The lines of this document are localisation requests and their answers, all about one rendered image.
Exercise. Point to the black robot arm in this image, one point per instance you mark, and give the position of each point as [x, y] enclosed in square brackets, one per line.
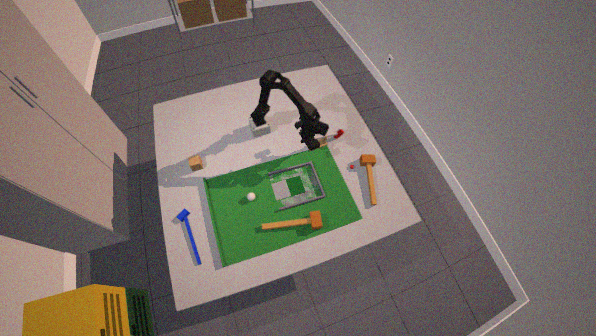
[306, 110]

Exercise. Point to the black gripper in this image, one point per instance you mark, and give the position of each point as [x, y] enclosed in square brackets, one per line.
[309, 140]

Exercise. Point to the green rectangular mat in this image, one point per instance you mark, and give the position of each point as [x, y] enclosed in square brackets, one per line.
[239, 221]

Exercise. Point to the blue putter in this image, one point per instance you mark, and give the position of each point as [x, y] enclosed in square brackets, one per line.
[184, 216]

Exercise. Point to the red putter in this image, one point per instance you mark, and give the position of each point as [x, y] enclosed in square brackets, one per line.
[335, 134]

